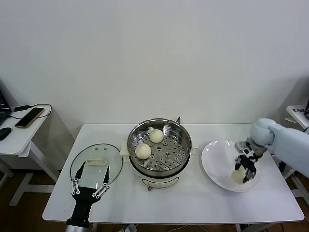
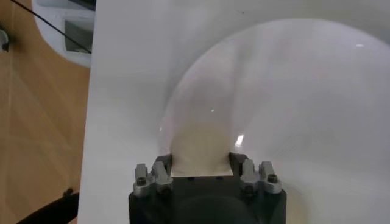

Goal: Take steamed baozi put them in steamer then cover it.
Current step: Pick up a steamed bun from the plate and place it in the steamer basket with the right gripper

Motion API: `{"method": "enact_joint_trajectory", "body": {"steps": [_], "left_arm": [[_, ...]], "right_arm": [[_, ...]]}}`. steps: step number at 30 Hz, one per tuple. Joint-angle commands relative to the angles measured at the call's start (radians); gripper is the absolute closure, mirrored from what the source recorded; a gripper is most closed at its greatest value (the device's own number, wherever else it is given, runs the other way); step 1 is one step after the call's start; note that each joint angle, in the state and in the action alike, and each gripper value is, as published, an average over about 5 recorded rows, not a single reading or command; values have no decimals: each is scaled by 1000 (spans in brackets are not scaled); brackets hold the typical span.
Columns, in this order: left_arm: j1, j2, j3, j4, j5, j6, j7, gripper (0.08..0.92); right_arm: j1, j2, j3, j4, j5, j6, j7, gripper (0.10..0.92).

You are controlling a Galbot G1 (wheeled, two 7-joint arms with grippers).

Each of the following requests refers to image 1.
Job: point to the black laptop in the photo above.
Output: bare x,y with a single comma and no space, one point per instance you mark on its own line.
3,104

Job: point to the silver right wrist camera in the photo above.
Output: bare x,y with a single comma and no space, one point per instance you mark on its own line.
241,146

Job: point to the white side table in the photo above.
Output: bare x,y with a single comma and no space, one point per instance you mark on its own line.
295,118
14,145

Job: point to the white round plate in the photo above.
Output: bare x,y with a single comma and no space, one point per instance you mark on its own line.
217,164

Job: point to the round glass pot lid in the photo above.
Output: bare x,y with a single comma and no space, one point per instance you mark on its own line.
96,161

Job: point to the white paper label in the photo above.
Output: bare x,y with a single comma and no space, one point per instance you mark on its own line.
298,110

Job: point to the gold smartphone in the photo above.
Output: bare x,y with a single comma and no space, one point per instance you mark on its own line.
30,117

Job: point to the white steamed baozi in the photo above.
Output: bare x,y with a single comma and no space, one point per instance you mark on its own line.
156,136
237,177
143,151

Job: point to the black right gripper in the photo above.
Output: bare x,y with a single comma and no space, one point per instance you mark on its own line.
248,160

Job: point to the black computer mouse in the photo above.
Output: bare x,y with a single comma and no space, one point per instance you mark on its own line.
5,133

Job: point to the white electric cooker base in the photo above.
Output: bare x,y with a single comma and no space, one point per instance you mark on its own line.
159,180

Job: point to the stainless steel steamer basket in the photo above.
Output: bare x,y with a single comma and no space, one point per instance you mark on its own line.
173,154

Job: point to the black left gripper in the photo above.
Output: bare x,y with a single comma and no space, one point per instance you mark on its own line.
83,203

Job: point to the black screen device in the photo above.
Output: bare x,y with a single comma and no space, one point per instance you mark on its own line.
307,108

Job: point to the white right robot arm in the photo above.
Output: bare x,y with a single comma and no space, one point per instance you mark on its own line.
285,140

